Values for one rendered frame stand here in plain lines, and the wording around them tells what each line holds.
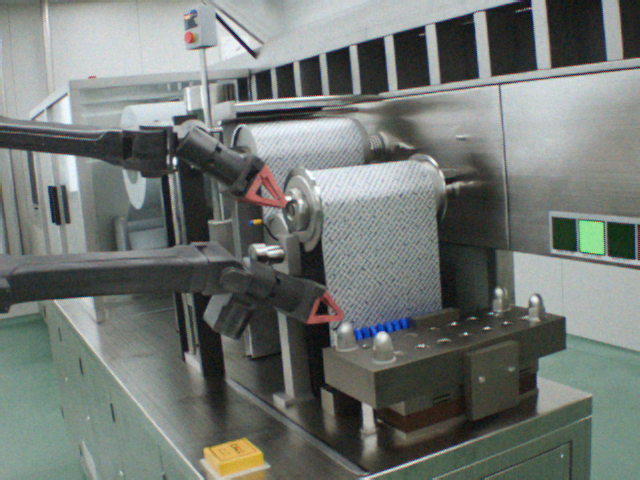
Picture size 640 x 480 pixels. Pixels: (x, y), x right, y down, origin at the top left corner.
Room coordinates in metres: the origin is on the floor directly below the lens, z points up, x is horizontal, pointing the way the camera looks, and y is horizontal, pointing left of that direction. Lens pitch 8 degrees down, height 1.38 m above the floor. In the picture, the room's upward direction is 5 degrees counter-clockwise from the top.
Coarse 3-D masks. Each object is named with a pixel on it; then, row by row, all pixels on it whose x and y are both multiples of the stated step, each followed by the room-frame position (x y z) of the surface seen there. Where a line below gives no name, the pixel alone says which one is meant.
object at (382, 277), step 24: (336, 240) 1.22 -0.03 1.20; (360, 240) 1.24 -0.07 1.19; (384, 240) 1.26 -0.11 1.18; (408, 240) 1.29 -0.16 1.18; (432, 240) 1.31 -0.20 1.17; (336, 264) 1.22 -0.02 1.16; (360, 264) 1.24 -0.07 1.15; (384, 264) 1.26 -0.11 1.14; (408, 264) 1.29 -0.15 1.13; (432, 264) 1.31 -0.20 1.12; (336, 288) 1.22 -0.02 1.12; (360, 288) 1.24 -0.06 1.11; (384, 288) 1.26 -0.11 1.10; (408, 288) 1.28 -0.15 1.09; (432, 288) 1.31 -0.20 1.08; (360, 312) 1.24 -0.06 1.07; (384, 312) 1.26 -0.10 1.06; (408, 312) 1.28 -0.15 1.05
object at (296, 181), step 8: (296, 176) 1.26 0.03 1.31; (432, 176) 1.33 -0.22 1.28; (288, 184) 1.29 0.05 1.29; (296, 184) 1.26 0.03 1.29; (304, 184) 1.23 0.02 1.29; (304, 192) 1.24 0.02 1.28; (312, 192) 1.22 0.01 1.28; (312, 200) 1.21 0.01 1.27; (312, 208) 1.22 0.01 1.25; (312, 216) 1.22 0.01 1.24; (312, 224) 1.22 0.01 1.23; (304, 232) 1.25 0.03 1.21; (312, 232) 1.22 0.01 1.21; (304, 240) 1.25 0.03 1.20
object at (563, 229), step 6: (558, 222) 1.15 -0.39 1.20; (564, 222) 1.14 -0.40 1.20; (570, 222) 1.13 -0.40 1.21; (558, 228) 1.15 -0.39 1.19; (564, 228) 1.14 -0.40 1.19; (570, 228) 1.13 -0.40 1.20; (558, 234) 1.16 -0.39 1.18; (564, 234) 1.14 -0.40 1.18; (570, 234) 1.13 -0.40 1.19; (558, 240) 1.16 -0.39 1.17; (564, 240) 1.14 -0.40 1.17; (570, 240) 1.13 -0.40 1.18; (558, 246) 1.16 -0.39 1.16; (564, 246) 1.14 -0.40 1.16; (570, 246) 1.13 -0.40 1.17
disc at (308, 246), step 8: (296, 168) 1.27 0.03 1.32; (304, 168) 1.24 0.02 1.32; (288, 176) 1.30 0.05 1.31; (304, 176) 1.24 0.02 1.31; (312, 176) 1.22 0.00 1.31; (312, 184) 1.22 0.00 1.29; (320, 200) 1.20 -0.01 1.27; (320, 208) 1.20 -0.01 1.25; (320, 216) 1.20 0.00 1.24; (320, 224) 1.20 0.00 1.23; (320, 232) 1.21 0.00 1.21; (312, 240) 1.23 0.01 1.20; (304, 248) 1.26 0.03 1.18; (312, 248) 1.24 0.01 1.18
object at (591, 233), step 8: (584, 224) 1.10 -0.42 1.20; (592, 224) 1.09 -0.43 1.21; (600, 224) 1.07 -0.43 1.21; (584, 232) 1.10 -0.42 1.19; (592, 232) 1.09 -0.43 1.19; (600, 232) 1.07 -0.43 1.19; (584, 240) 1.10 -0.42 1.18; (592, 240) 1.09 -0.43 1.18; (600, 240) 1.07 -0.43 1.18; (584, 248) 1.10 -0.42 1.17; (592, 248) 1.09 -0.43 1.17; (600, 248) 1.07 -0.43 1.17
